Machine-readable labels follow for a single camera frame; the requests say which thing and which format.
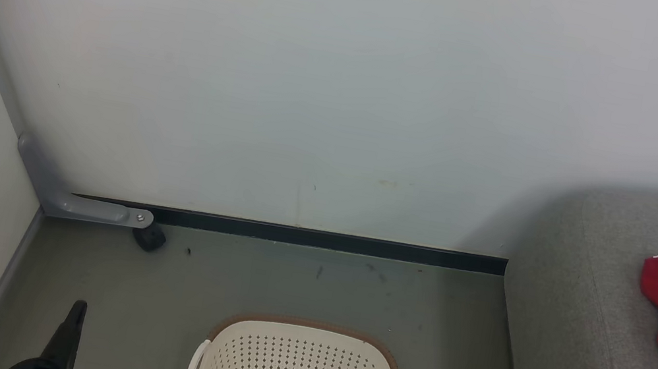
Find black baseboard strip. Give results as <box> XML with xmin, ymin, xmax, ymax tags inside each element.
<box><xmin>70</xmin><ymin>186</ymin><xmax>509</xmax><ymax>282</ymax></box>

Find grey metal corner bracket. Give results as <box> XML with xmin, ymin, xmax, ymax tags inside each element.
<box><xmin>7</xmin><ymin>133</ymin><xmax>164</xmax><ymax>234</ymax></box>

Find black caster wheel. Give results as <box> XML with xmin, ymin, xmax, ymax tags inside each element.
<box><xmin>130</xmin><ymin>224</ymin><xmax>169</xmax><ymax>255</ymax></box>

